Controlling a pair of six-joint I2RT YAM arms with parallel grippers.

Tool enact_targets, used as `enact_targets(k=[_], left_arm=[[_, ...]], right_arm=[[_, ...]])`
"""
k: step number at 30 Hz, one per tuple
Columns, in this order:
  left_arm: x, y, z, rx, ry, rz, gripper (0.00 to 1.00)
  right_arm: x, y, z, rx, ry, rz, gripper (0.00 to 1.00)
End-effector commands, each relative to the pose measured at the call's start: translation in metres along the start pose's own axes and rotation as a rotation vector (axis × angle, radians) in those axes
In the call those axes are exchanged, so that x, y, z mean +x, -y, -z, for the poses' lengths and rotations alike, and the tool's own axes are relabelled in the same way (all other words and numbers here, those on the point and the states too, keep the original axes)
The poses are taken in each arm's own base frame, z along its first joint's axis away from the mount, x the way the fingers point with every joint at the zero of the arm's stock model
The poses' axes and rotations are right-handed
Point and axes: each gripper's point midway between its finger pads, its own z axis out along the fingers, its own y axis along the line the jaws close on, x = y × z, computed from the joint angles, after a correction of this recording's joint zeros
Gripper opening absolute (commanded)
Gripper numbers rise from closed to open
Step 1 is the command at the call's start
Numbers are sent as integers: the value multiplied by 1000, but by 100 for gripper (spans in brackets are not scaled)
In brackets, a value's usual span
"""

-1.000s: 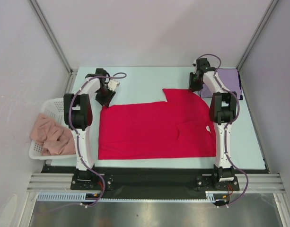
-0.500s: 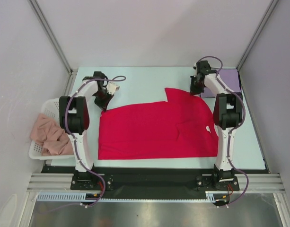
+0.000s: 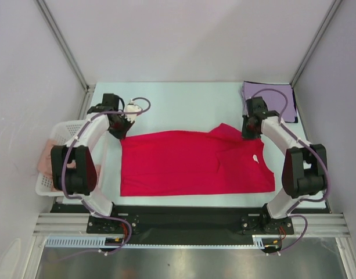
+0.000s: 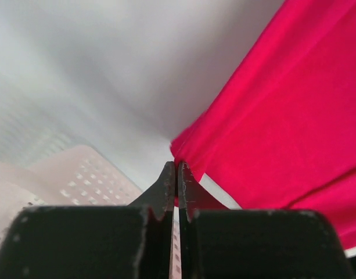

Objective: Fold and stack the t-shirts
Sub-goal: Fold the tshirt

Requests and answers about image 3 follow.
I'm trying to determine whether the aluminium frame post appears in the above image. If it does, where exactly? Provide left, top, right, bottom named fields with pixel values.
left=290, top=0, right=344, bottom=87
left=34, top=0, right=89, bottom=92

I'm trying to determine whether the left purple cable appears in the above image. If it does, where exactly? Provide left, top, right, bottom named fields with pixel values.
left=57, top=97, right=152, bottom=261

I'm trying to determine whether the folded purple t shirt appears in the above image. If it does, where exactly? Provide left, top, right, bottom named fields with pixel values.
left=240, top=81, right=295, bottom=123

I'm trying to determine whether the white plastic laundry basket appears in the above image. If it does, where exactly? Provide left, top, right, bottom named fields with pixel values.
left=35, top=119, right=109, bottom=197

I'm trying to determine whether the aluminium rail front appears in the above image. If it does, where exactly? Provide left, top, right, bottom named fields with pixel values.
left=33, top=213, right=350, bottom=238

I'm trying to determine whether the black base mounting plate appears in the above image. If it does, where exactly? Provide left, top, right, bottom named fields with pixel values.
left=51, top=203, right=331, bottom=245

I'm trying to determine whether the red t shirt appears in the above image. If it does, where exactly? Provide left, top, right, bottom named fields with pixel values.
left=120, top=123, right=275, bottom=196

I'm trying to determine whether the pink t shirt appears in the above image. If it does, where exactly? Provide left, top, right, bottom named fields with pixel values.
left=35, top=138, right=102, bottom=192

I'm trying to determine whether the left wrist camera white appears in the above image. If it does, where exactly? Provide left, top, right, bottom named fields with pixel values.
left=124, top=100, right=142, bottom=123

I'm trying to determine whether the left aluminium frame post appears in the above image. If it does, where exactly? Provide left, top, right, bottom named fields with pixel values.
left=34, top=0, right=89, bottom=92

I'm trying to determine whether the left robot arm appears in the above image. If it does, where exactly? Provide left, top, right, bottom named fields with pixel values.
left=51, top=94, right=142, bottom=233

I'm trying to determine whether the purple cable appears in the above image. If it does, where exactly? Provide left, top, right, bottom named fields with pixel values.
left=57, top=97, right=152, bottom=261
left=249, top=88, right=332, bottom=256

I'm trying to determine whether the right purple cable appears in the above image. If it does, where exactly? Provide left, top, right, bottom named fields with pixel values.
left=249, top=88, right=332, bottom=256

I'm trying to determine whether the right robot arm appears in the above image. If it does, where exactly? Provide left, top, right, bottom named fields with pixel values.
left=242, top=97, right=330, bottom=233

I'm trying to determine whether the white slotted cable duct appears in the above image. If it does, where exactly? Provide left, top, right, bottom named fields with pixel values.
left=45, top=236, right=271, bottom=249

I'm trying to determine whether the right aluminium frame post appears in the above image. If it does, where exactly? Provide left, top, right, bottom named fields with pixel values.
left=290, top=0, right=344, bottom=87

